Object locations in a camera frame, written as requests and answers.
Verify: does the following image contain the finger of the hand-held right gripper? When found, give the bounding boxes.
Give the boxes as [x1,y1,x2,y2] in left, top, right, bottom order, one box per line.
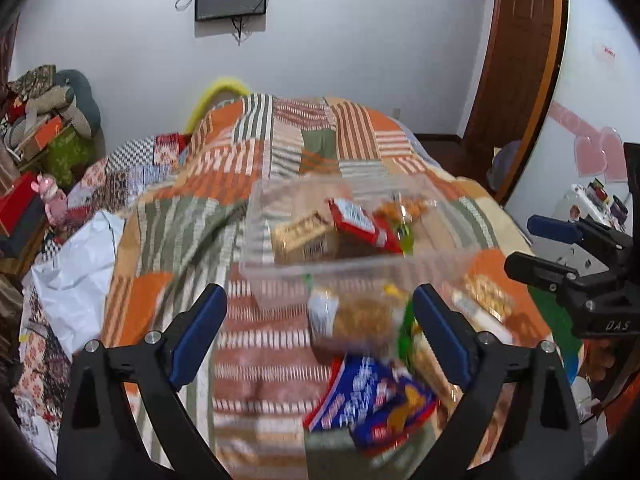
[527,214,628,262]
[503,252,601,307]

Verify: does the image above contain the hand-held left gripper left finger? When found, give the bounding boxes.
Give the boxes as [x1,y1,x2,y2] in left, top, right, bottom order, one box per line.
[56,284,236,480]

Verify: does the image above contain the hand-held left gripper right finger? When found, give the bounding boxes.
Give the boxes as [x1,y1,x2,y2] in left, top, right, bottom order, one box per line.
[413,283,587,480]

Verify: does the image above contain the brown nut snack packet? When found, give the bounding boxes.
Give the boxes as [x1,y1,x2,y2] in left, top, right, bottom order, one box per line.
[307,285,409,357]

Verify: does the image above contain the clear plastic container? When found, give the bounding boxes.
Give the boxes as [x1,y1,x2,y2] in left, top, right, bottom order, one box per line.
[239,174,482,312]

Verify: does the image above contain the white cluttered side table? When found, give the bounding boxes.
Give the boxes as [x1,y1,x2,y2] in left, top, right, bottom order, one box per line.
[556,179,632,227]

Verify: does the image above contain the long cracker packet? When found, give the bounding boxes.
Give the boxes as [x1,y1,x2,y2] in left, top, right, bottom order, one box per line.
[451,272,517,322]

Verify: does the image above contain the grey bag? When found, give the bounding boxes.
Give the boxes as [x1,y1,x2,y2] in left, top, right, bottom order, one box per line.
[486,140,524,192]

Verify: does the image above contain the blue and red snack packet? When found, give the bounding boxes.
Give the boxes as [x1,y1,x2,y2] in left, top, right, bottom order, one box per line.
[304,355,439,450]

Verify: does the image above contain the orange and green snack packet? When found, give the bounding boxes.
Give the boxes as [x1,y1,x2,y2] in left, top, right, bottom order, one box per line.
[375,199,430,257]

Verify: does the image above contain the tan cracker packet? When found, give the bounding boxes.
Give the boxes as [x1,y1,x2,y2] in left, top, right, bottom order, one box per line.
[271,211,342,265]

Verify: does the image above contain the white plastic bag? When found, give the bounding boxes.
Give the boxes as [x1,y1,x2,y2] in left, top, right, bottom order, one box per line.
[32,210,127,357]

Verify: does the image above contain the brown wooden door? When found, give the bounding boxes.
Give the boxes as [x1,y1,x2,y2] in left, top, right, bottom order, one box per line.
[462,0,569,203]

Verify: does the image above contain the checkered blanket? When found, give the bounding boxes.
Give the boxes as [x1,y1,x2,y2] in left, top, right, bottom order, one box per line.
[69,137,163,212]

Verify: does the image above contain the pink plush toy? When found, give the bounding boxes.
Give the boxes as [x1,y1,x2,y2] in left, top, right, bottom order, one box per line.
[31,173,69,227]

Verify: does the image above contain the patchwork quilt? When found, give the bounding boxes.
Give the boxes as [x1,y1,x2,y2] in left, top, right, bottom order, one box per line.
[102,94,568,480]

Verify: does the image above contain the green patterned bag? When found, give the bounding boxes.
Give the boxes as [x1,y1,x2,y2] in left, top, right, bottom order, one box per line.
[45,127,97,187]

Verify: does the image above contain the yellow pillow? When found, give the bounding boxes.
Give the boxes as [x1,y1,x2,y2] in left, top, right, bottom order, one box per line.
[186,77,250,134]

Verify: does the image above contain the grey blue cushion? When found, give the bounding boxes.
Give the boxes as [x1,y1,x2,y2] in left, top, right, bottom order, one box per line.
[54,69,102,137]

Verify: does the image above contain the pink heart wall stickers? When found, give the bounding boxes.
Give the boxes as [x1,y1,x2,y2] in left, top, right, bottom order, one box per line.
[549,101,626,182]

